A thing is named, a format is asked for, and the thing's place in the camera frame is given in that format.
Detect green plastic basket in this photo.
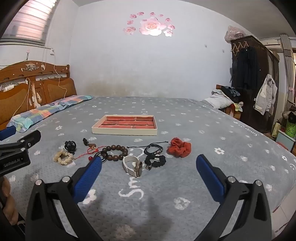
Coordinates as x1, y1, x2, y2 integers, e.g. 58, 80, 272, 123
285, 120, 296, 139

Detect dark wooden wardrobe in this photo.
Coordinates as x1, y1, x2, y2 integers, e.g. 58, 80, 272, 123
231, 35, 281, 134

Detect black braided cord bracelet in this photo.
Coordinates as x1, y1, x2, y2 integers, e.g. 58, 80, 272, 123
127, 141, 169, 156

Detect dark clothes pile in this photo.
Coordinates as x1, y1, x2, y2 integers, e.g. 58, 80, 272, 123
220, 85, 241, 98

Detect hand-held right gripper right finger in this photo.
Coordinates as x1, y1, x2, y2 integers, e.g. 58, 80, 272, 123
196, 154, 272, 241

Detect black hanging clothes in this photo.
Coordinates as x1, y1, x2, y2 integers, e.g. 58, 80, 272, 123
235, 46, 259, 91

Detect pink plastic bag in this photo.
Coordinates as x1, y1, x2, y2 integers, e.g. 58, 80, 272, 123
224, 25, 245, 43

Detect cream scrunchie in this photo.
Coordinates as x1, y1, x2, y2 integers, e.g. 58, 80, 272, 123
53, 149, 74, 166

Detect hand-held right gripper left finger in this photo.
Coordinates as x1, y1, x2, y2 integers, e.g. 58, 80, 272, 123
26, 156, 103, 241

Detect white charging cable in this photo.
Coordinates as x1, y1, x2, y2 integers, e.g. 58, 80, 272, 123
11, 47, 64, 116

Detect colourful patchwork pillow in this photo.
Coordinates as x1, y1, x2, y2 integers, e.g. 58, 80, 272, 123
6, 95, 93, 133

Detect white hanging jacket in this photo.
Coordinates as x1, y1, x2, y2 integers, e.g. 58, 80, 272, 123
253, 74, 278, 116

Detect brick-pattern jewelry tray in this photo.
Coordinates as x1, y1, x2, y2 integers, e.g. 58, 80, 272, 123
92, 114, 158, 136

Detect wooden bead bracelet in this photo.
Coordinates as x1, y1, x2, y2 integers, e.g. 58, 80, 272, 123
99, 145, 129, 162

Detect white air conditioner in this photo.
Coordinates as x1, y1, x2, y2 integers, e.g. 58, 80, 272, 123
260, 37, 282, 50

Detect wooden headboard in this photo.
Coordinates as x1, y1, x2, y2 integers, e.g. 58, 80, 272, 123
0, 61, 77, 131

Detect person's left hand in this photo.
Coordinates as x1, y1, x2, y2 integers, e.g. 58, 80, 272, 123
0, 176, 19, 226

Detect yellow paper bag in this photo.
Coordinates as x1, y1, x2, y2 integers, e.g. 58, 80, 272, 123
271, 119, 282, 138

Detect pink rose wall sticker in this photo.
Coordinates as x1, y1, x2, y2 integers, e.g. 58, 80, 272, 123
123, 11, 176, 38

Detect red string charm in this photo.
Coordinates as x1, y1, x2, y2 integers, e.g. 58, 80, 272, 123
74, 138, 106, 163

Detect white band watch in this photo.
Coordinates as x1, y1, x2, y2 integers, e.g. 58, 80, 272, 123
122, 155, 144, 178

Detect white pillow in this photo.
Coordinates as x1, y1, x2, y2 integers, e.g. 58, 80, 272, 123
202, 89, 234, 109

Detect striped curtain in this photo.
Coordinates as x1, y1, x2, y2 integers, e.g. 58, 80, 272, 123
280, 34, 296, 112

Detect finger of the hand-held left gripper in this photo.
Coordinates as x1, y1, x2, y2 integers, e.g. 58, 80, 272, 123
0, 130, 42, 155
0, 126, 17, 141

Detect black hair claw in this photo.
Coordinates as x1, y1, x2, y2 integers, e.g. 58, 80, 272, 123
64, 140, 77, 155

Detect window blind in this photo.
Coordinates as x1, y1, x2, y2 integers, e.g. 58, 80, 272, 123
0, 0, 59, 46

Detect black scrunchie with pearls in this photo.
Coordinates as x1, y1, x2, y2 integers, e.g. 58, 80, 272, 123
144, 154, 167, 171

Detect red scrunchie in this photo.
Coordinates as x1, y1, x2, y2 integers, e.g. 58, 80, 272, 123
167, 137, 192, 159

